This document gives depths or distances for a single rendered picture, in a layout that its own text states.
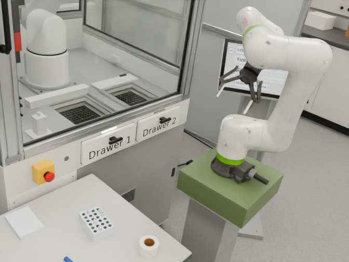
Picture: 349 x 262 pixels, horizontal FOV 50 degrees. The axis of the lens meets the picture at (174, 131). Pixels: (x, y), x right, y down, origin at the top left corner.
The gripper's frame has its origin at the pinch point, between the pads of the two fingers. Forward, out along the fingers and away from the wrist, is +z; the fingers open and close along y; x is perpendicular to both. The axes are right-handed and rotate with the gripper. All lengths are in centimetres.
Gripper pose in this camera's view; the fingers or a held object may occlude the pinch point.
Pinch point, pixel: (231, 103)
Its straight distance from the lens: 161.4
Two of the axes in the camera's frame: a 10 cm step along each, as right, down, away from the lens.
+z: -5.2, 8.5, -1.1
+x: -0.6, 1.0, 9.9
